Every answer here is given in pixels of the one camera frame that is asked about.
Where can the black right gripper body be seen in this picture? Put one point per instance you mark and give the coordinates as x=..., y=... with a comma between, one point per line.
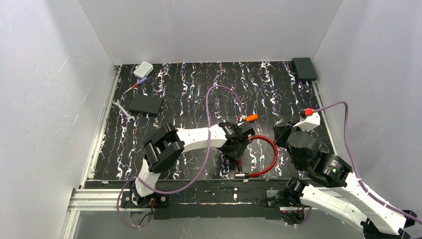
x=281, y=133

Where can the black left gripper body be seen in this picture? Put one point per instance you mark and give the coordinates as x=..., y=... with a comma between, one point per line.
x=235, y=150

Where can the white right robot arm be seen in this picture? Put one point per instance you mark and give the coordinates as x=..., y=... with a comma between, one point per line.
x=357, y=207

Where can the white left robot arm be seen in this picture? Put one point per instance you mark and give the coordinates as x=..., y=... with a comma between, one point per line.
x=168, y=143

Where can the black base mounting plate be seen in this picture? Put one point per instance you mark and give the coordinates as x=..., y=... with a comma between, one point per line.
x=221, y=199

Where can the black box in corner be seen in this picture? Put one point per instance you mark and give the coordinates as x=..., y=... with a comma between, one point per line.
x=304, y=69

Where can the red blue small screwdriver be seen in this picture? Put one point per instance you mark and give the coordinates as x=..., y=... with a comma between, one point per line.
x=140, y=81

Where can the white small box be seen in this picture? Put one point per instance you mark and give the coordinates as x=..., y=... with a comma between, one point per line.
x=143, y=70

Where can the silver open-end wrench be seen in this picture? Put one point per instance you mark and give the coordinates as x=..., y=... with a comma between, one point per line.
x=125, y=112

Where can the orange handled screwdriver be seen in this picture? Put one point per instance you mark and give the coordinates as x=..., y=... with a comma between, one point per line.
x=250, y=118

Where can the red cable lock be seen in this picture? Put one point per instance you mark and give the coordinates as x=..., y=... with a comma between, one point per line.
x=260, y=157

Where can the aluminium frame rail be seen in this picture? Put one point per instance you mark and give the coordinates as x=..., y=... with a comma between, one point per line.
x=83, y=199

